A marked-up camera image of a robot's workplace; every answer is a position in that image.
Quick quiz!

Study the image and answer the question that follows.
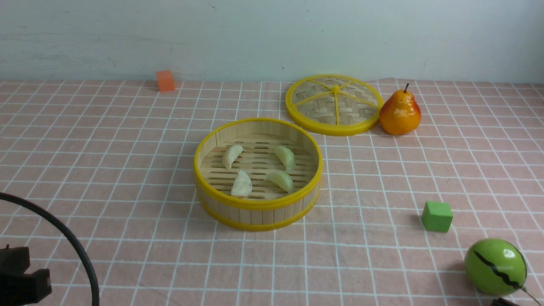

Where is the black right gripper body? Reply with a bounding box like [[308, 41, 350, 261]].
[[490, 298, 519, 306]]

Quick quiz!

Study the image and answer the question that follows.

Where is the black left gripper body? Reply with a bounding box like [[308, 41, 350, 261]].
[[0, 245, 52, 306]]

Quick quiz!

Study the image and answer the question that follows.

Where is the white dumpling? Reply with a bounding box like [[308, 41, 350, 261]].
[[230, 170, 253, 198], [222, 144, 245, 171]]

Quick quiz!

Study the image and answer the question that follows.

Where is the pale green dumpling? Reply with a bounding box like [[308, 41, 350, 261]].
[[273, 146, 296, 172], [265, 170, 295, 194]]

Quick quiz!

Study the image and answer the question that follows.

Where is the woven steamer lid yellow rim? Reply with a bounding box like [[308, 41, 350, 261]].
[[284, 75, 384, 137]]

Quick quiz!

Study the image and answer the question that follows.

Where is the bamboo steamer tray yellow rim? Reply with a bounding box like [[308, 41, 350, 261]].
[[193, 118, 323, 231]]

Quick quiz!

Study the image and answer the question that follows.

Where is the green toy watermelon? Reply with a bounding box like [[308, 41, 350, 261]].
[[464, 238, 542, 306]]

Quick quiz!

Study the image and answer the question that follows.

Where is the green foam cube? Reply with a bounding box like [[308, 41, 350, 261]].
[[422, 201, 453, 233]]

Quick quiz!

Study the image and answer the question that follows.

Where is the pink checkered tablecloth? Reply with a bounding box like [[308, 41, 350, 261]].
[[0, 81, 544, 306]]

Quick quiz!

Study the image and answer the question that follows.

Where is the orange yellow toy pear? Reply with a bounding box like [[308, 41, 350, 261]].
[[379, 83, 422, 136]]

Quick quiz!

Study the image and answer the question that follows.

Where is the orange foam cube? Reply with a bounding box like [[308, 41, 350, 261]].
[[156, 70, 176, 92]]

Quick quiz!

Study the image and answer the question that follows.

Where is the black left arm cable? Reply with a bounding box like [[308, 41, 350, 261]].
[[0, 192, 100, 306]]

